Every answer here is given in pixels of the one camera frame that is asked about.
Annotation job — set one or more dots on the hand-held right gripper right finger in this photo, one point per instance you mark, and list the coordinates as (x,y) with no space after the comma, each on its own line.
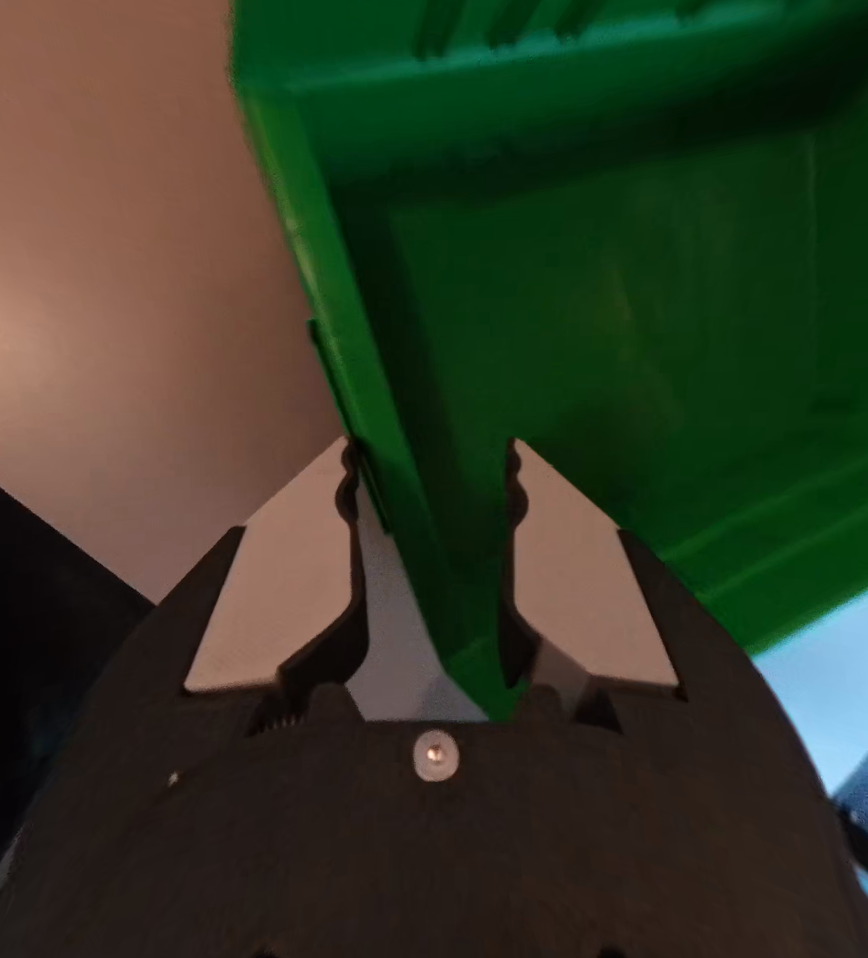
(576,599)

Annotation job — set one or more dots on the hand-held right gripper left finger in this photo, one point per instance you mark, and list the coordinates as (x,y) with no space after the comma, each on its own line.
(284,591)

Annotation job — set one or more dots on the green plastic bin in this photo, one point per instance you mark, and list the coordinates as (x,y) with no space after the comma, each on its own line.
(628,299)

